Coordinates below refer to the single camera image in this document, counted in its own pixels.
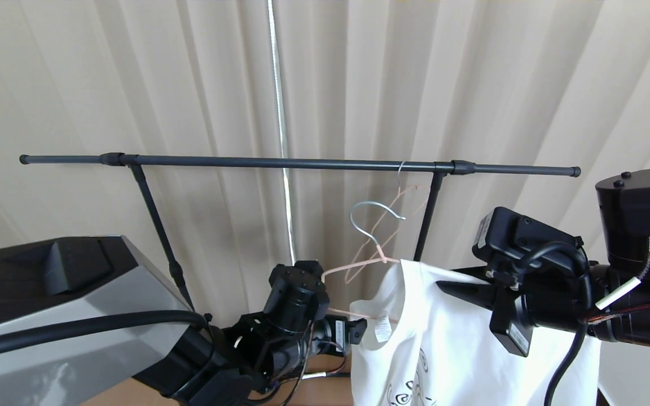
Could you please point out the pink clothes hanger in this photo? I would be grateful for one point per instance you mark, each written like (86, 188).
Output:
(382, 258)
(399, 172)

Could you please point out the white printed t-shirt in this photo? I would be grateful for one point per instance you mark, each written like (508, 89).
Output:
(443, 349)

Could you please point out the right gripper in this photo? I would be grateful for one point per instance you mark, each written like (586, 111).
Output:
(550, 307)

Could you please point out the beige curtain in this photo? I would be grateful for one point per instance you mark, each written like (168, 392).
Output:
(133, 84)

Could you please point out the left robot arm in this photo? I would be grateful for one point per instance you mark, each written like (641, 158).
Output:
(48, 338)

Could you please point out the black clothes rack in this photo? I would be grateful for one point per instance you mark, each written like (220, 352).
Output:
(218, 162)

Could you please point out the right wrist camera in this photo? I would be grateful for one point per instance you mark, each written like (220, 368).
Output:
(528, 231)

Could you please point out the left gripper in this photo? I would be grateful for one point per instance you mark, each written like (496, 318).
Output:
(339, 334)

